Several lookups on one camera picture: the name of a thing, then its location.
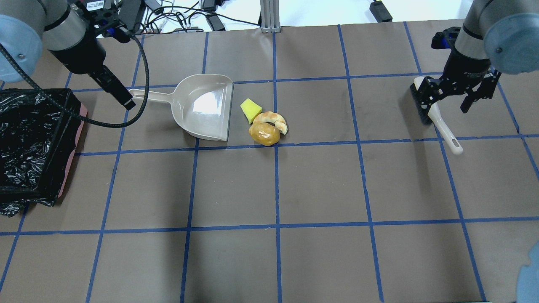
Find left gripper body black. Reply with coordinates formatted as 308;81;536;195
51;32;106;76

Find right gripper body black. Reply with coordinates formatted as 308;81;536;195
438;49;501;95

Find white hand brush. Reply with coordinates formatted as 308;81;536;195
410;76;464;155

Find beige plastic dustpan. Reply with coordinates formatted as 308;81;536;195
147;74;234;141

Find yellow sponge piece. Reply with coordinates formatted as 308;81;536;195
240;98;262;125

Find toy croissant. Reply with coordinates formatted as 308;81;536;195
253;111;288;135

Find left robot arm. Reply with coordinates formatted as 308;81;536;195
0;0;135;110

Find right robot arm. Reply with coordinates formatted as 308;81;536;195
410;0;539;125

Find bin with black bag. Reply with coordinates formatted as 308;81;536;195
0;88;87;217

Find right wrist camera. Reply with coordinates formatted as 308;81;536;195
431;27;461;50

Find aluminium frame post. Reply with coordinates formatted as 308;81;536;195
260;0;282;33

